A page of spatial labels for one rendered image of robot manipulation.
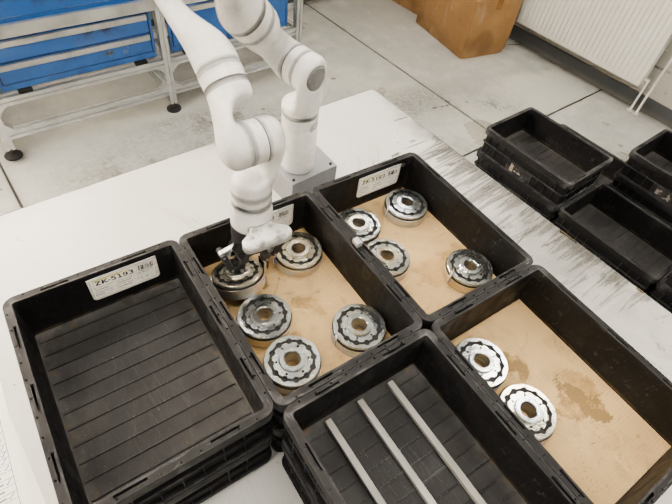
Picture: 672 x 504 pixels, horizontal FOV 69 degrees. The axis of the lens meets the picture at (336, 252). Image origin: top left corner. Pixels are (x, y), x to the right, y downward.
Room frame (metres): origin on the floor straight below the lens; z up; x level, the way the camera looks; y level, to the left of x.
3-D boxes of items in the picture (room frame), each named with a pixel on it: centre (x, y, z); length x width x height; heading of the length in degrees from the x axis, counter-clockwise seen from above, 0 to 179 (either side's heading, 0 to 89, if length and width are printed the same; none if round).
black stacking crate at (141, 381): (0.35, 0.29, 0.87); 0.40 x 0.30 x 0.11; 41
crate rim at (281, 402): (0.54, 0.06, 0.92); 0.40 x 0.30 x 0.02; 41
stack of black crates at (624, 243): (1.35, -1.03, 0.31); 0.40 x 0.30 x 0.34; 45
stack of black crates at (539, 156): (1.63, -0.74, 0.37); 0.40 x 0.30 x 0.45; 45
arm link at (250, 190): (0.60, 0.15, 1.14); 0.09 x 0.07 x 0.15; 133
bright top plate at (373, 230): (0.77, -0.04, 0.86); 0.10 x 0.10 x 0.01
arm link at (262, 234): (0.58, 0.15, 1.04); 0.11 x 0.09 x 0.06; 40
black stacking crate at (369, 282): (0.54, 0.06, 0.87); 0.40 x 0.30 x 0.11; 41
